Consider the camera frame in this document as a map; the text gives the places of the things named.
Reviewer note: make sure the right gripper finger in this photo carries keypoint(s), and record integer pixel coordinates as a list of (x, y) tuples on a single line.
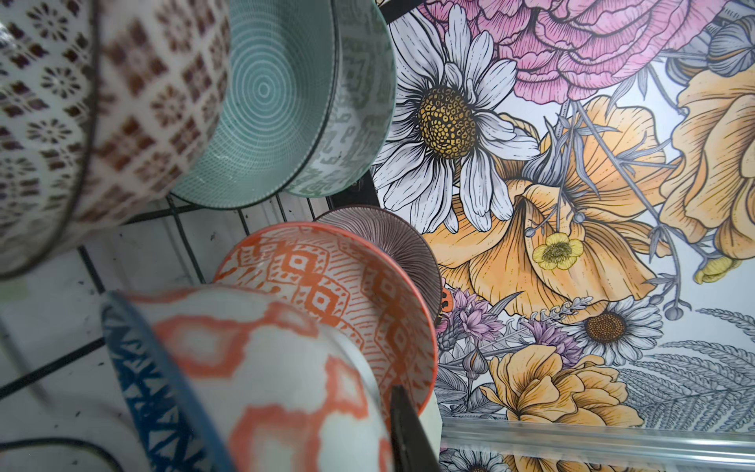
[(411, 448)]

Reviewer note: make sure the pink striped bowl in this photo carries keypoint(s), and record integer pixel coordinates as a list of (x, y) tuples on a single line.
[(399, 240)]

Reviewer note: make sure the blue triangle pattern bowl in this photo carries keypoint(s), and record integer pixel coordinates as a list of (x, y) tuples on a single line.
[(226, 379)]

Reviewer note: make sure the black wire dish rack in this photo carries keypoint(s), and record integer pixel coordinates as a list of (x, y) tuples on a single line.
[(61, 404)]

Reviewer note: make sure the teal concentric pattern bowl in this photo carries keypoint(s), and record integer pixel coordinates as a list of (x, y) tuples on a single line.
[(282, 73)]

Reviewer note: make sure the green geometric pattern bowl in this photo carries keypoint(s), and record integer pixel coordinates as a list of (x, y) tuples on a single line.
[(362, 108)]

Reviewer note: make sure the brown diamond pattern bowl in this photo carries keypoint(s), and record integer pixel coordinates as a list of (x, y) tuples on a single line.
[(105, 105)]

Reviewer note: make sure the orange red pattern bowl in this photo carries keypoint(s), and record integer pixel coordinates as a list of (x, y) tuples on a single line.
[(348, 283)]

